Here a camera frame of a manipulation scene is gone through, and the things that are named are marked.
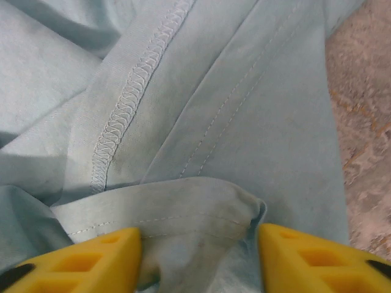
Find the light blue t-shirt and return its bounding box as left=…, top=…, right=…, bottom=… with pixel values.
left=0, top=0, right=367, bottom=293

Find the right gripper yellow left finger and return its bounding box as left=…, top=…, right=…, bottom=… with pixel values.
left=0, top=227, right=143, bottom=293

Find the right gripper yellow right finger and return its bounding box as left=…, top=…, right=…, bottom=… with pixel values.
left=258, top=223, right=391, bottom=293

